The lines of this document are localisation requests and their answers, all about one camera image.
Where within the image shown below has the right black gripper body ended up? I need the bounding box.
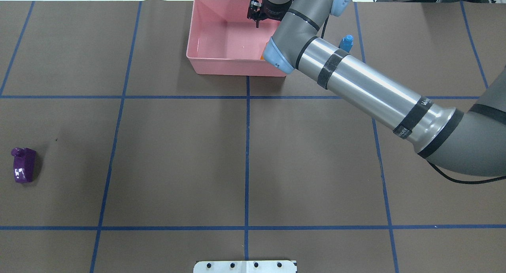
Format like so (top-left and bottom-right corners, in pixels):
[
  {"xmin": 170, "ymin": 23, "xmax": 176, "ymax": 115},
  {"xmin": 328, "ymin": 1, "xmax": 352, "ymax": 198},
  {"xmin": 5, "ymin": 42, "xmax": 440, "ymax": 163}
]
[{"xmin": 261, "ymin": 0, "xmax": 293, "ymax": 21}]

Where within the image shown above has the small blue block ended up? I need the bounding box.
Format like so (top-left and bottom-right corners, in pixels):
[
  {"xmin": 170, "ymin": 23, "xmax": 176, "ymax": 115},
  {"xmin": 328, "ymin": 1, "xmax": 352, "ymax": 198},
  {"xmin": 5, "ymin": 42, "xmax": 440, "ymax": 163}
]
[{"xmin": 338, "ymin": 35, "xmax": 354, "ymax": 53}]

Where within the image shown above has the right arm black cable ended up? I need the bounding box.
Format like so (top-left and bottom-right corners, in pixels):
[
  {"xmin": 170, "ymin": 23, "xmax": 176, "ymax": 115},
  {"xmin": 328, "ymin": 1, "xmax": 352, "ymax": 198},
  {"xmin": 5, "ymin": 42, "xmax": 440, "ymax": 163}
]
[{"xmin": 426, "ymin": 161, "xmax": 506, "ymax": 185}]

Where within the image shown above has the white pedestal column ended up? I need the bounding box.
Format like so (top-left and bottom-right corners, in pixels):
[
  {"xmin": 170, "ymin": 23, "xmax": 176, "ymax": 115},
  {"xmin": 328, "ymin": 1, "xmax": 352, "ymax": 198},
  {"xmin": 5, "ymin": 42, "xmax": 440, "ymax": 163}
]
[{"xmin": 193, "ymin": 260, "xmax": 298, "ymax": 273}]

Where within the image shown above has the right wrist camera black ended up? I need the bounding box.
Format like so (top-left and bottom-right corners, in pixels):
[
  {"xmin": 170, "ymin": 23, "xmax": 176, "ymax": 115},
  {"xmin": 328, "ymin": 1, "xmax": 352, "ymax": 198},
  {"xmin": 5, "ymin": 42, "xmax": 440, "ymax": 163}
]
[{"xmin": 246, "ymin": 0, "xmax": 262, "ymax": 22}]

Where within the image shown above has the pink plastic box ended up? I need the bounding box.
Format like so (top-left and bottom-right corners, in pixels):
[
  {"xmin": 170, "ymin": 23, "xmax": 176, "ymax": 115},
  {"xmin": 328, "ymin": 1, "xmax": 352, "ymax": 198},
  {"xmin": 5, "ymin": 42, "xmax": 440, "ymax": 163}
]
[{"xmin": 186, "ymin": 0, "xmax": 286, "ymax": 77}]

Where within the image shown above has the purple block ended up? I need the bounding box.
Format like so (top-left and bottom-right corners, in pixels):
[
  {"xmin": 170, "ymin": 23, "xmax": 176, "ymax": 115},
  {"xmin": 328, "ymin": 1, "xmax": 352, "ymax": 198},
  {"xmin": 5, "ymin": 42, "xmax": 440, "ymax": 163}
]
[{"xmin": 11, "ymin": 147, "xmax": 37, "ymax": 183}]

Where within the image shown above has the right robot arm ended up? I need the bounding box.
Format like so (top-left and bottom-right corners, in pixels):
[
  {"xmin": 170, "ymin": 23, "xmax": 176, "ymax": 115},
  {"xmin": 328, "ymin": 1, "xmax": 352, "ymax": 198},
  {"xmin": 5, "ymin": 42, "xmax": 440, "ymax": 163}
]
[{"xmin": 248, "ymin": 0, "xmax": 506, "ymax": 183}]

